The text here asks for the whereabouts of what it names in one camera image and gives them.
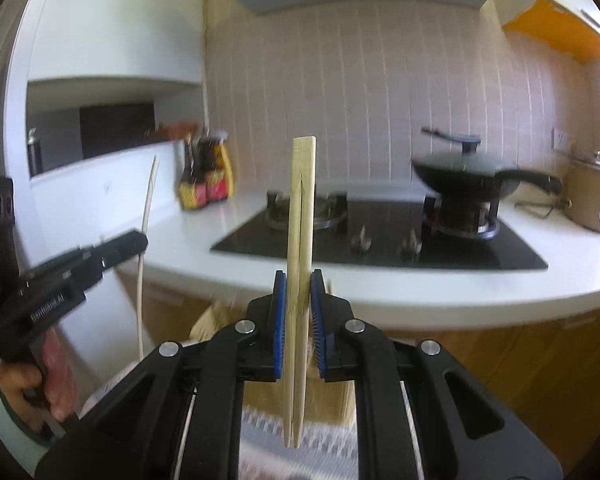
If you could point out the white wall socket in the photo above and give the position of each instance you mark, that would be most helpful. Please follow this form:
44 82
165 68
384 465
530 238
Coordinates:
561 141

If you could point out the black glass gas stove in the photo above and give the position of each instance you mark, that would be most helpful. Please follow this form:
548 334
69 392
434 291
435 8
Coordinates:
381 233

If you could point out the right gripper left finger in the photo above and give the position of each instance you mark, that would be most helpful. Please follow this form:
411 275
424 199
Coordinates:
177 414

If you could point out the person's left hand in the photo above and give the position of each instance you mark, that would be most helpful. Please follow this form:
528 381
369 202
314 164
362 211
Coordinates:
58 385

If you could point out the wooden base cabinets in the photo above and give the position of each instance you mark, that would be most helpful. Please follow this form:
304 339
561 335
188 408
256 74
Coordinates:
547 373

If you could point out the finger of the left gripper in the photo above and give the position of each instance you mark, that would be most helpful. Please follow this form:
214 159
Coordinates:
118 250

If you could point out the black wok with lid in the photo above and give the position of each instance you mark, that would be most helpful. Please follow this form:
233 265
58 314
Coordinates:
470 175

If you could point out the beige rice cooker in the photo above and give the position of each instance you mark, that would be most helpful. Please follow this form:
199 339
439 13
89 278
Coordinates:
582 191

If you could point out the grey sleeve forearm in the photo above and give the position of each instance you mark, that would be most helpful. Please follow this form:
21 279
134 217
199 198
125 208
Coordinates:
26 445

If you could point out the white kitchen countertop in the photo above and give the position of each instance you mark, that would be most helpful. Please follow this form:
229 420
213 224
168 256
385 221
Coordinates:
180 258

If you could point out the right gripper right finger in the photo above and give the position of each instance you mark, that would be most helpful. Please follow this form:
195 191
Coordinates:
419 413

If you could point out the striped woven placemat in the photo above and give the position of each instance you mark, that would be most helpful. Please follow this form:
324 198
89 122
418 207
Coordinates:
327 451

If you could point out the orange white wall cabinet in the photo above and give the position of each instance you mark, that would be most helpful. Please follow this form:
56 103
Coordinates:
568 26

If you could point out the bamboo chopstick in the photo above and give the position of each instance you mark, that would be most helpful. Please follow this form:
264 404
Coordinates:
305 151
141 259
291 302

